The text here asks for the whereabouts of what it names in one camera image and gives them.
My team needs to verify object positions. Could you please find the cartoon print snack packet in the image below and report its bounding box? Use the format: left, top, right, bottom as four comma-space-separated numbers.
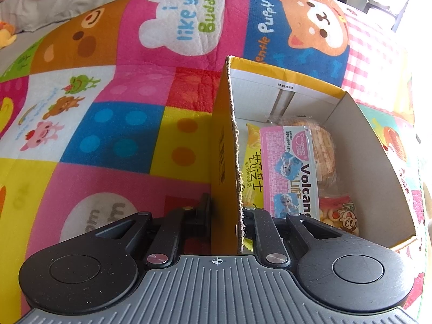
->
319, 192, 359, 237

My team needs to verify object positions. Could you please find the pink biscuit packet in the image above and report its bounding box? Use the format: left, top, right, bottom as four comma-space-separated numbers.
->
259, 125, 320, 220

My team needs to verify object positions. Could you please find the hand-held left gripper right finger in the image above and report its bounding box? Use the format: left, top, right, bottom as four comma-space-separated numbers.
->
242, 207, 363, 267

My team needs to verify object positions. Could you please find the orange plush toy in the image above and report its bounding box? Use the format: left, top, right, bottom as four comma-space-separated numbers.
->
0, 20, 17, 50

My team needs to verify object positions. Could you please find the yellow snack packet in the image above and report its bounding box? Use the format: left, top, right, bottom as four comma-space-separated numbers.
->
241, 122, 266, 254

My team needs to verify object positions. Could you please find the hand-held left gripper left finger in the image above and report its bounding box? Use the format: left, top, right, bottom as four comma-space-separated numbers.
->
84, 193, 213, 267

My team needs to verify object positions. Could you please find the yellow cardboard box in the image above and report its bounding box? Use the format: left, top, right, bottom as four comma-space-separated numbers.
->
210, 55, 419, 255

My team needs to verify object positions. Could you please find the colourful cartoon play mat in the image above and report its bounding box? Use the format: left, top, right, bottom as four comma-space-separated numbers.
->
0, 0, 426, 311

